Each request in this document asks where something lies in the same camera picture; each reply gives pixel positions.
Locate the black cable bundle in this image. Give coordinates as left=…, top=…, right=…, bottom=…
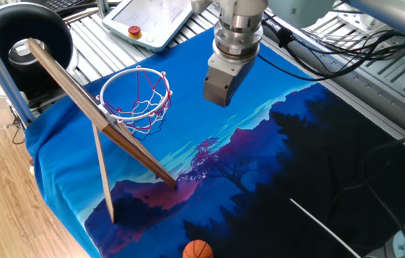
left=257, top=21, right=405, bottom=82

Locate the white thin cable tie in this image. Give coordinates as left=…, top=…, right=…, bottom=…
left=290, top=198, right=363, bottom=258

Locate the orange mini basketball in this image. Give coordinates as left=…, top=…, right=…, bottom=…
left=182, top=239, right=214, bottom=258

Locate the thick black cable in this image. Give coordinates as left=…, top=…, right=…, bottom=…
left=361, top=121, right=405, bottom=252

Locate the wooden backboard stand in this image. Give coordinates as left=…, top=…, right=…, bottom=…
left=26, top=38, right=178, bottom=190

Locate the white teach pendant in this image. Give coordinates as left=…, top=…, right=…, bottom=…
left=101, top=0, right=194, bottom=54

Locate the thin dangling black wire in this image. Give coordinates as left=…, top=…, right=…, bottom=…
left=6, top=107, right=27, bottom=146

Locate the grey Schunk gripper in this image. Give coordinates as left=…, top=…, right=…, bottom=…
left=203, top=57, right=257, bottom=108

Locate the blue landscape printed cloth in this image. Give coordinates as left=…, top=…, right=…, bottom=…
left=24, top=28, right=405, bottom=258

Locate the wooden frame support leg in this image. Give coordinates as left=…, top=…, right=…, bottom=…
left=91, top=123, right=116, bottom=224

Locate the silver robot mounting plate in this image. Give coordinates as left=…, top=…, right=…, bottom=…
left=334, top=14, right=368, bottom=33

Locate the aluminium upright post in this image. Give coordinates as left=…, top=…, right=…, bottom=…
left=96, top=0, right=112, bottom=19

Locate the white hoop with net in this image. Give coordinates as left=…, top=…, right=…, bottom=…
left=96, top=65, right=173, bottom=136

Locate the silver wrist flange with plate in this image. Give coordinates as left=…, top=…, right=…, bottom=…
left=207, top=14, right=264, bottom=78

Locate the black keyboard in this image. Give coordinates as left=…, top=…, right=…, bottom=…
left=42, top=0, right=85, bottom=11

